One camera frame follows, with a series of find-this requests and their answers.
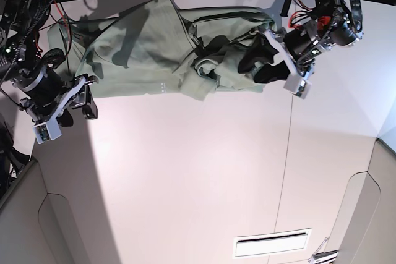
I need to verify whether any light green T-shirt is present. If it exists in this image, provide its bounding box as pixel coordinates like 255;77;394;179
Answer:
48;0;277;101

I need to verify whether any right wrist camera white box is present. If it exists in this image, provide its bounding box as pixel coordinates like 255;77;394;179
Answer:
33;119;62;144

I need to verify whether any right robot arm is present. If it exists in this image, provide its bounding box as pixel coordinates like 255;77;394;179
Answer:
1;0;98;127

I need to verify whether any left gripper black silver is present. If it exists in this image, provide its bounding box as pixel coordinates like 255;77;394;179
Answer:
238;21;334;84

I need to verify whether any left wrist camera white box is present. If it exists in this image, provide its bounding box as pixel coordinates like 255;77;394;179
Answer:
283;74;311;99

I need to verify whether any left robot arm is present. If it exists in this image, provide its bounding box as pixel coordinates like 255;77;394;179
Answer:
238;0;363;84

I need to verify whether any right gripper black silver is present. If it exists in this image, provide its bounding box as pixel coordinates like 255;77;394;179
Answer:
12;69;98;127

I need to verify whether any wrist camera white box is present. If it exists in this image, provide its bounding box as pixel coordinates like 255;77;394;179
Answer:
33;119;62;144
283;74;311;99

